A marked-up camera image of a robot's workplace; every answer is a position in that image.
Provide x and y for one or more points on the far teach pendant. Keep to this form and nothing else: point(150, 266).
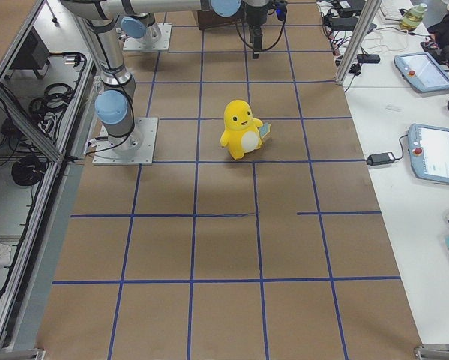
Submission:
point(422, 72)

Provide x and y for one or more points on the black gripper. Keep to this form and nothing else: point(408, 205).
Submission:
point(253, 16)

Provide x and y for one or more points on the green drink bottle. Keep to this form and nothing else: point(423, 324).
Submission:
point(413, 17)

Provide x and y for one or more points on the teach pendant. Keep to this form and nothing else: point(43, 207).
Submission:
point(422, 72)
point(429, 152)

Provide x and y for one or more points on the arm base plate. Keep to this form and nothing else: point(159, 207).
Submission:
point(145, 38)
point(136, 149)

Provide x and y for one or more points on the yellow plush toy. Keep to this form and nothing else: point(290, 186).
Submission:
point(242, 133)

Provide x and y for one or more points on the black power adapter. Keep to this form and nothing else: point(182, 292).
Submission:
point(379, 159)

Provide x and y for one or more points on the near teach pendant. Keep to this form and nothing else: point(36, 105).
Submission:
point(429, 152)

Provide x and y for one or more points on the aluminium frame post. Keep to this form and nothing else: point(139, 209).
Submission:
point(360, 32)

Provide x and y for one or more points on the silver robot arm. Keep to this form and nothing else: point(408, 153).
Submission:
point(225, 9)
point(96, 23)

